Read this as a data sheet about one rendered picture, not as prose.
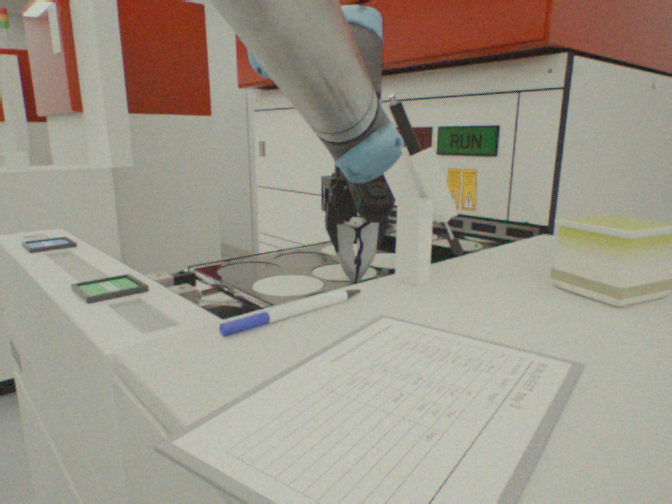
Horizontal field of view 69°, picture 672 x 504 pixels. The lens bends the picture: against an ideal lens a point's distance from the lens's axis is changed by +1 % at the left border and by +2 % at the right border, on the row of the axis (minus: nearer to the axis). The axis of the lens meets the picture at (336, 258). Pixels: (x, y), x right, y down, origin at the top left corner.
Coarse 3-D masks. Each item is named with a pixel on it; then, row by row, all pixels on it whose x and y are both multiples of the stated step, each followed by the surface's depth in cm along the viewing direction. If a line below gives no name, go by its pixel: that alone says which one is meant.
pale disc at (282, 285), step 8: (264, 280) 72; (272, 280) 72; (280, 280) 72; (288, 280) 72; (296, 280) 72; (304, 280) 72; (312, 280) 72; (256, 288) 68; (264, 288) 68; (272, 288) 68; (280, 288) 68; (288, 288) 68; (296, 288) 68; (304, 288) 68; (312, 288) 68
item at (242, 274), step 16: (272, 256) 86; (288, 256) 87; (304, 256) 87; (320, 256) 87; (336, 256) 86; (208, 272) 76; (224, 272) 77; (240, 272) 77; (256, 272) 77; (272, 272) 77; (288, 272) 76; (304, 272) 76; (384, 272) 76; (240, 288) 68; (320, 288) 68; (336, 288) 68; (272, 304) 62
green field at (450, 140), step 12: (444, 132) 84; (456, 132) 82; (468, 132) 80; (480, 132) 78; (492, 132) 77; (444, 144) 84; (456, 144) 82; (468, 144) 80; (480, 144) 79; (492, 144) 77
